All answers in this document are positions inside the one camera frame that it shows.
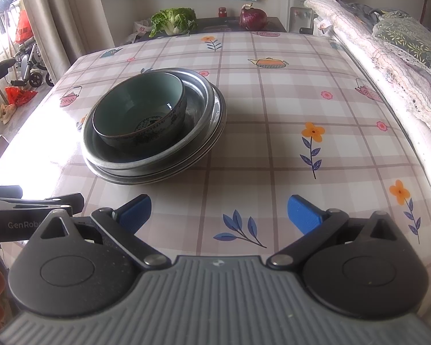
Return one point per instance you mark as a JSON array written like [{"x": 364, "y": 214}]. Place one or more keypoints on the white plastic bag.
[{"x": 138, "y": 31}]

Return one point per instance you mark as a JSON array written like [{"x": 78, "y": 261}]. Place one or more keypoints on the red plastic bag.
[
  {"x": 19, "y": 95},
  {"x": 23, "y": 27}
]

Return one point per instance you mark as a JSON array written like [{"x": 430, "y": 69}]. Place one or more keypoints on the wheelchair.
[{"x": 25, "y": 63}]

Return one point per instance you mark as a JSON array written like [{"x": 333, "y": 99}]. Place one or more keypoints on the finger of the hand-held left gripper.
[
  {"x": 64, "y": 202},
  {"x": 3, "y": 191}
]

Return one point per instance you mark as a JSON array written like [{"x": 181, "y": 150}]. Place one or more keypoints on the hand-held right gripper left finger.
[{"x": 134, "y": 212}]

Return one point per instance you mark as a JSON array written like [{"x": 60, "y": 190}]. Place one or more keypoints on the napa cabbage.
[{"x": 172, "y": 21}]

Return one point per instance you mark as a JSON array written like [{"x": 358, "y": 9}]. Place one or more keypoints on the red cabbage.
[{"x": 253, "y": 17}]

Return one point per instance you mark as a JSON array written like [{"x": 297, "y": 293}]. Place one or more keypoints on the large steel plate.
[{"x": 149, "y": 182}]

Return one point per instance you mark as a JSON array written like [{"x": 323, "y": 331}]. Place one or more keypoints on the green ceramic bowl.
[{"x": 136, "y": 111}]

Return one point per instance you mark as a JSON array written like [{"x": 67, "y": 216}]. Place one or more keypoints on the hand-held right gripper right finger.
[{"x": 305, "y": 215}]

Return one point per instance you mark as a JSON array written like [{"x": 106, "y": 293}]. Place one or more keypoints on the black cardboard box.
[{"x": 219, "y": 25}]

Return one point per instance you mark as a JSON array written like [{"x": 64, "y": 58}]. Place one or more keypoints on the beige curtain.
[{"x": 68, "y": 18}]

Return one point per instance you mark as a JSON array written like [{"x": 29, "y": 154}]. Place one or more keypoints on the red thermos bottle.
[{"x": 222, "y": 12}]

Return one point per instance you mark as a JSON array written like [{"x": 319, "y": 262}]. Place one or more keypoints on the white quilted blanket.
[{"x": 388, "y": 54}]

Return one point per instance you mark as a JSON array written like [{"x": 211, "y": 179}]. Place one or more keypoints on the white water dispenser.
[{"x": 300, "y": 16}]

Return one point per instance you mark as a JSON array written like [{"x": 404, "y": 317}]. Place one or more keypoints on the green leaf-print pillow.
[{"x": 413, "y": 41}]

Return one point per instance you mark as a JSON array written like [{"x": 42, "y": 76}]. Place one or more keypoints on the stainless steel plates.
[{"x": 149, "y": 173}]

